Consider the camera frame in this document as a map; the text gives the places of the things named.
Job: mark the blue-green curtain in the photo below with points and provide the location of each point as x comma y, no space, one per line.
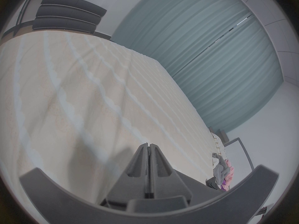
210,55

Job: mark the grey bedside table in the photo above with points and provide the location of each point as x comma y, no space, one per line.
223,136

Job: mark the white printed pillow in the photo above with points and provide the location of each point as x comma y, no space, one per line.
218,143

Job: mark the black T-shirt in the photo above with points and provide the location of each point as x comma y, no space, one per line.
198,186

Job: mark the pink garment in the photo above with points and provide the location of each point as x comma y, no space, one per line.
230,170

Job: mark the purple garment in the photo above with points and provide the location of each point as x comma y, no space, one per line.
224,186

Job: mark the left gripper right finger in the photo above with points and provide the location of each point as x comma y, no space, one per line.
168,188

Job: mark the grey garment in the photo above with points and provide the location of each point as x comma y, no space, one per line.
220,171

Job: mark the black chest of drawers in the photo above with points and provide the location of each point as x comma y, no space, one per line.
67,15

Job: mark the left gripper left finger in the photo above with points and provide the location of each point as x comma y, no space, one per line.
128,188

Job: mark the bed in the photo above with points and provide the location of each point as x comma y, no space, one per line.
81,90

